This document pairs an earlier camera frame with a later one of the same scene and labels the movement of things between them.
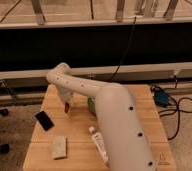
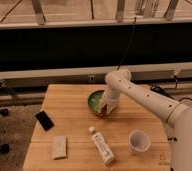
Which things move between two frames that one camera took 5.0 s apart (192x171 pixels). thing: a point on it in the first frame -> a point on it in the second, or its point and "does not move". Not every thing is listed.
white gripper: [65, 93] -> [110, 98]
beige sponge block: [59, 147] does not move
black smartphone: [44, 120] does not move
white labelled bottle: [98, 141] does not move
